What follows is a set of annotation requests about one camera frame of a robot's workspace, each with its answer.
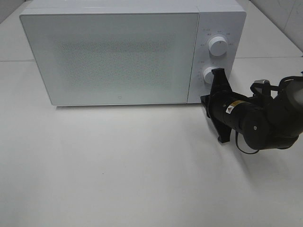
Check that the white microwave knob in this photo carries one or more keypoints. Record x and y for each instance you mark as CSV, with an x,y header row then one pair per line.
x,y
208,75
217,45

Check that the white microwave oven body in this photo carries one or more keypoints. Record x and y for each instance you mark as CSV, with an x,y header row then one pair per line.
x,y
215,17

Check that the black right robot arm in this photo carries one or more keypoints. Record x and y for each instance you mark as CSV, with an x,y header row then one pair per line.
x,y
271,118

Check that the white microwave door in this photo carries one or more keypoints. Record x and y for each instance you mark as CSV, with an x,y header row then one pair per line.
x,y
122,59

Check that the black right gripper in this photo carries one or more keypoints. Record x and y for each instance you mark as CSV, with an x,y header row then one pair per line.
x,y
215,101

